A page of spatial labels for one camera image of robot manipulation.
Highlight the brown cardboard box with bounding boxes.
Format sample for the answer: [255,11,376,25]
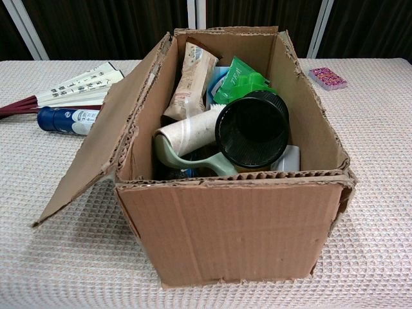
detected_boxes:
[31,25,358,290]

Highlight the bright green plastic piece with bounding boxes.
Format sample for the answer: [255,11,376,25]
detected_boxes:
[238,72,277,97]

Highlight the green tea packet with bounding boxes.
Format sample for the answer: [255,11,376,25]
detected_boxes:
[214,56,250,104]

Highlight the upright white frame post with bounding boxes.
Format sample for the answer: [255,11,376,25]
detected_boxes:
[187,0,207,30]

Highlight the small white box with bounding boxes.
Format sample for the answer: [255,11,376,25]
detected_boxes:
[270,144,301,172]

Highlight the dark brown curtain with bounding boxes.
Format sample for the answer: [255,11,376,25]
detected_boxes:
[0,0,412,62]

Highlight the slanted white frame post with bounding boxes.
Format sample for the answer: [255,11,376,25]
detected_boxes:
[9,0,50,61]
[306,0,335,59]

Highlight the blue and white packet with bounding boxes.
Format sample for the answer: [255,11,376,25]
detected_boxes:
[205,66,231,107]

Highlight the black plastic cup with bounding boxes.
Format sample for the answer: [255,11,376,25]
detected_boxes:
[214,90,290,169]

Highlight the pink patterned card box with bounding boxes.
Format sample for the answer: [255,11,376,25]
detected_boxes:
[308,66,348,91]

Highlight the beige snack package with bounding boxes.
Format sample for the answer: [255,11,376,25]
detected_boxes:
[163,37,220,120]

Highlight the beige waffle tablecloth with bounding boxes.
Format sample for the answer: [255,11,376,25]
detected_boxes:
[0,57,412,309]

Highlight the paper folding fan red ribs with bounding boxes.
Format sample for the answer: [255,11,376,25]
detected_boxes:
[0,61,125,120]

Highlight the blue and white tube bottle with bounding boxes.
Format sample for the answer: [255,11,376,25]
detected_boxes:
[37,106,100,136]

